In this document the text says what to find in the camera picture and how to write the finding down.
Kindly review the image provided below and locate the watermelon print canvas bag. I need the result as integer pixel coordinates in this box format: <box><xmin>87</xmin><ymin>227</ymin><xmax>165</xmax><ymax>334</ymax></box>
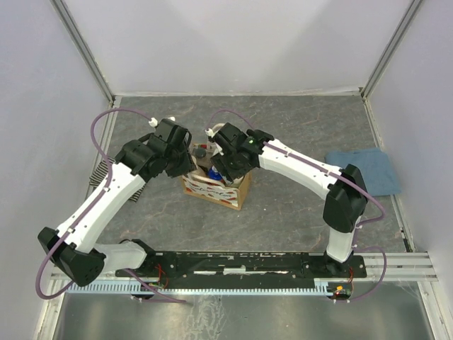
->
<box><xmin>180</xmin><ymin>140</ymin><xmax>251</xmax><ymax>210</ymax></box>

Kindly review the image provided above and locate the black white striped cloth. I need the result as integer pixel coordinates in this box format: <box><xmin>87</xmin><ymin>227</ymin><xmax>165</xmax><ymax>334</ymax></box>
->
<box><xmin>87</xmin><ymin>159</ymin><xmax>144</xmax><ymax>203</ymax></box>

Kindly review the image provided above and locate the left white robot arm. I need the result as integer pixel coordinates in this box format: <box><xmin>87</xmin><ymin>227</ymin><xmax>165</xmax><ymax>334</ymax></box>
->
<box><xmin>38</xmin><ymin>138</ymin><xmax>195</xmax><ymax>286</ymax></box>

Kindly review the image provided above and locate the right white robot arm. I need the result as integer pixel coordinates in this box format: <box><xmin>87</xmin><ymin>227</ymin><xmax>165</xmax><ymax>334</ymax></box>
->
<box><xmin>208</xmin><ymin>134</ymin><xmax>367</xmax><ymax>277</ymax></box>

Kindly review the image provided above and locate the blue orange spray bottle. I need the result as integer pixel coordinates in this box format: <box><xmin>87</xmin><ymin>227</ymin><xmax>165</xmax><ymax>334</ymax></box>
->
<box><xmin>207</xmin><ymin>166</ymin><xmax>223</xmax><ymax>181</ymax></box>

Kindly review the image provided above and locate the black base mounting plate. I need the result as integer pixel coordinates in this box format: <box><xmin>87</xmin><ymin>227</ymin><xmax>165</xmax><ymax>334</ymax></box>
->
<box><xmin>134</xmin><ymin>251</ymin><xmax>367</xmax><ymax>279</ymax></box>

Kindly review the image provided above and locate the blue folded cloth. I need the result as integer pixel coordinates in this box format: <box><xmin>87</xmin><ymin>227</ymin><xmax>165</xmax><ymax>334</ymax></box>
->
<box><xmin>325</xmin><ymin>148</ymin><xmax>401</xmax><ymax>197</ymax></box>

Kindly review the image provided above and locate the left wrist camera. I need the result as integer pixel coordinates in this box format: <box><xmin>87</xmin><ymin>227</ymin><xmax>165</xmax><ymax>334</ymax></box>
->
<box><xmin>154</xmin><ymin>118</ymin><xmax>192</xmax><ymax>149</ymax></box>

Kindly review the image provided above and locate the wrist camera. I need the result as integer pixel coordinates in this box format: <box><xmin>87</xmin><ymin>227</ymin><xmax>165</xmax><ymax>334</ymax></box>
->
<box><xmin>213</xmin><ymin>123</ymin><xmax>247</xmax><ymax>154</ymax></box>
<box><xmin>154</xmin><ymin>118</ymin><xmax>192</xmax><ymax>149</ymax></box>

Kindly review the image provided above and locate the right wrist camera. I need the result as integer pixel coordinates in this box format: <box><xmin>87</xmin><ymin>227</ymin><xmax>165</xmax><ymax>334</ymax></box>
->
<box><xmin>213</xmin><ymin>123</ymin><xmax>247</xmax><ymax>154</ymax></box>

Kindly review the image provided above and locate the light blue cable duct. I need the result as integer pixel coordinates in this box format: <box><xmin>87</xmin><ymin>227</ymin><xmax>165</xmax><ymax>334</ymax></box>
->
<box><xmin>67</xmin><ymin>275</ymin><xmax>350</xmax><ymax>296</ymax></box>

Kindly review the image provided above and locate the left aluminium frame post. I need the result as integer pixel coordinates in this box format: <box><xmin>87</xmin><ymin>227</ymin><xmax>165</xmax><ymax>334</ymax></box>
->
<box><xmin>50</xmin><ymin>0</ymin><xmax>115</xmax><ymax>103</ymax></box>

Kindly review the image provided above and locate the aluminium frame post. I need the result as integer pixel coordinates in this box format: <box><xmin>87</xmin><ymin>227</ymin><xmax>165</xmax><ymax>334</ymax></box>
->
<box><xmin>361</xmin><ymin>0</ymin><xmax>424</xmax><ymax>100</ymax></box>
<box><xmin>50</xmin><ymin>0</ymin><xmax>115</xmax><ymax>103</ymax></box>

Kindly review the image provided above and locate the right aluminium frame post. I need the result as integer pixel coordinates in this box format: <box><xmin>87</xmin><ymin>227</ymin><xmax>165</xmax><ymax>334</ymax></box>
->
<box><xmin>361</xmin><ymin>0</ymin><xmax>424</xmax><ymax>100</ymax></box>

